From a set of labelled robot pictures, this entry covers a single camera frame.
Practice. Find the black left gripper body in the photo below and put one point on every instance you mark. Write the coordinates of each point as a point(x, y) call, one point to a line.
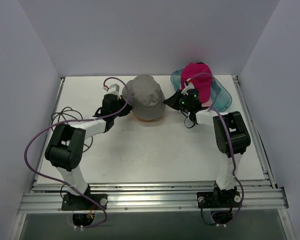
point(122, 107)

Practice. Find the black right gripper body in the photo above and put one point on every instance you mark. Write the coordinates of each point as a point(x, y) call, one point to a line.
point(176, 100)

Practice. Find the grey bucket hat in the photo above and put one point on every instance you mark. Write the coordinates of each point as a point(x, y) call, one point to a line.
point(145, 96)

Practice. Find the magenta baseball cap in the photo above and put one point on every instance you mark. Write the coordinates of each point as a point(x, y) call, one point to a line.
point(200, 76)

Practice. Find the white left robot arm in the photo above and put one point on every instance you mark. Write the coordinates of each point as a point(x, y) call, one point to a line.
point(66, 145)

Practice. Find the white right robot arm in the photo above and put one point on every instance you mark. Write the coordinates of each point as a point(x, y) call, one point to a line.
point(231, 135)

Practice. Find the light pink baseball cap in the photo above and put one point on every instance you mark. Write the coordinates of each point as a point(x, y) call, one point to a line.
point(208, 103)

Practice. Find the teal plastic basket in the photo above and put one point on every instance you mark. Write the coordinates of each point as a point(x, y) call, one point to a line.
point(221, 98)

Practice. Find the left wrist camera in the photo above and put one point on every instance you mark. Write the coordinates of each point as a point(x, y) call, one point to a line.
point(113, 89)

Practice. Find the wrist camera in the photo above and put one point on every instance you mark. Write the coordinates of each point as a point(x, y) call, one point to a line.
point(187, 86)
point(113, 89)

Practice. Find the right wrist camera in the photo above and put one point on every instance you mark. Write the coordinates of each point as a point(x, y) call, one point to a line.
point(187, 86)

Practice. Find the aluminium mounting rail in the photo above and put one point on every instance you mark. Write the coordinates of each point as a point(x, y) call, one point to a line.
point(156, 211)

